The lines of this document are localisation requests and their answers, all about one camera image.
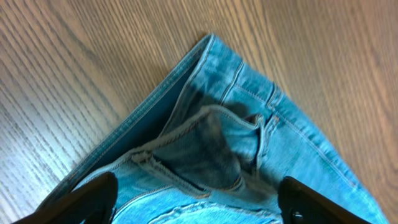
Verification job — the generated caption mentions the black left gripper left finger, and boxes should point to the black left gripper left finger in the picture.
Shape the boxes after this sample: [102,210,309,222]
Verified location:
[16,172,118,224]

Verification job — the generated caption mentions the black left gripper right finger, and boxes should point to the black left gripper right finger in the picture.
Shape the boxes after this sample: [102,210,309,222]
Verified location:
[277,176,367,224]

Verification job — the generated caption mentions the light blue denim jeans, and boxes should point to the light blue denim jeans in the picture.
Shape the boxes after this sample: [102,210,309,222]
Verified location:
[41,34,387,223]

